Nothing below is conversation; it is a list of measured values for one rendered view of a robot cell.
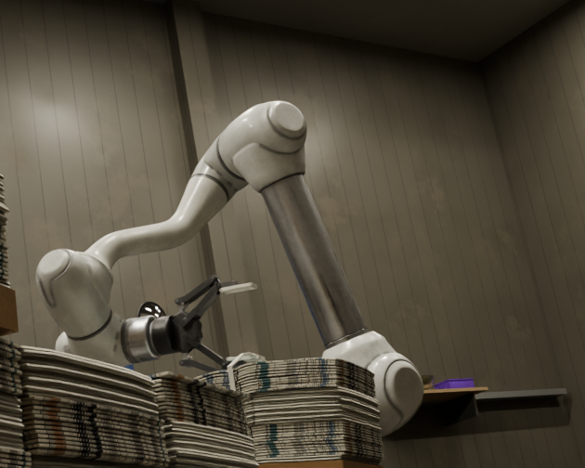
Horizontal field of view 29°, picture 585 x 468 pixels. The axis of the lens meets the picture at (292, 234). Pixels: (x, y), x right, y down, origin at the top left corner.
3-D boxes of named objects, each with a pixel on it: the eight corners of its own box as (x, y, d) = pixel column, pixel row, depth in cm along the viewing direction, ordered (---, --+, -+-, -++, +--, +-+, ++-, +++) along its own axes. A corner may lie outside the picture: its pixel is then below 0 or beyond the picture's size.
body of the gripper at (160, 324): (163, 318, 234) (205, 311, 231) (166, 360, 231) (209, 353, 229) (148, 313, 227) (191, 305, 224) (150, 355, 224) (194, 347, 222)
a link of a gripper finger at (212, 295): (190, 331, 229) (186, 327, 230) (227, 288, 229) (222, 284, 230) (183, 329, 226) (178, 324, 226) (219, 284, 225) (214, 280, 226)
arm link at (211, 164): (175, 181, 264) (204, 157, 254) (210, 131, 275) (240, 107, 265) (217, 217, 267) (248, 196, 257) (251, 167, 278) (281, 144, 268)
